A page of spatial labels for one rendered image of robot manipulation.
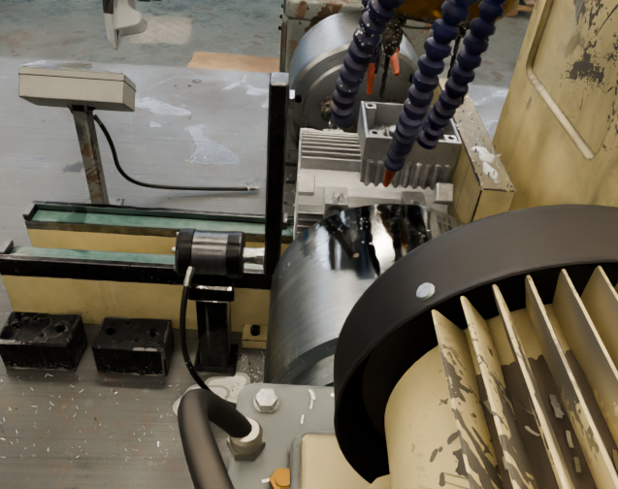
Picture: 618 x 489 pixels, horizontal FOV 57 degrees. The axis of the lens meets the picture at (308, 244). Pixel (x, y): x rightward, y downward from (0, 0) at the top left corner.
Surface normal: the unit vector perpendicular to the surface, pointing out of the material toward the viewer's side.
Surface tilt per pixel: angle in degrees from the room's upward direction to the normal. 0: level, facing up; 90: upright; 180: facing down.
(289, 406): 0
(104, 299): 90
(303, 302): 47
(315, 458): 0
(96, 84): 52
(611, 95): 90
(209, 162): 0
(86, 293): 90
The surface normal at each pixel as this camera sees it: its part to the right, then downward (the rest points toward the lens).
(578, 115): -1.00, -0.06
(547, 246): -0.21, -0.76
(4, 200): 0.07, -0.77
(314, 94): 0.00, 0.63
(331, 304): -0.52, -0.66
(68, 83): 0.04, 0.03
